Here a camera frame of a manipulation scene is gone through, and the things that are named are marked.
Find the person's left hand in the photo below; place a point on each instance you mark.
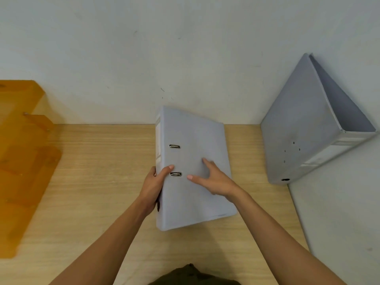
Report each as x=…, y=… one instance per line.
x=151, y=189

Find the person's left forearm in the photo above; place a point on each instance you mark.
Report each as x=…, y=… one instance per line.
x=101, y=252

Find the orange translucent document tray rack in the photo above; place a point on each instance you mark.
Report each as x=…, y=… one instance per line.
x=23, y=163

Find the person's left thumb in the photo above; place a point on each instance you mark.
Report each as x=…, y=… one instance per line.
x=165, y=171

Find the person's right hand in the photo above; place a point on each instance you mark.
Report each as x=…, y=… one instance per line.
x=219, y=182

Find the dark olive garment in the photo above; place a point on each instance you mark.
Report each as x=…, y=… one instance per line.
x=193, y=276

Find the person's right forearm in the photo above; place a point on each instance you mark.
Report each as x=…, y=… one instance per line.
x=282, y=240

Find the person's right thumb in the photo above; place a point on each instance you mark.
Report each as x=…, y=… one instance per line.
x=196, y=179

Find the grey lever arch binder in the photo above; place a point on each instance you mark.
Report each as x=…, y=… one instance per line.
x=193, y=130
x=297, y=130

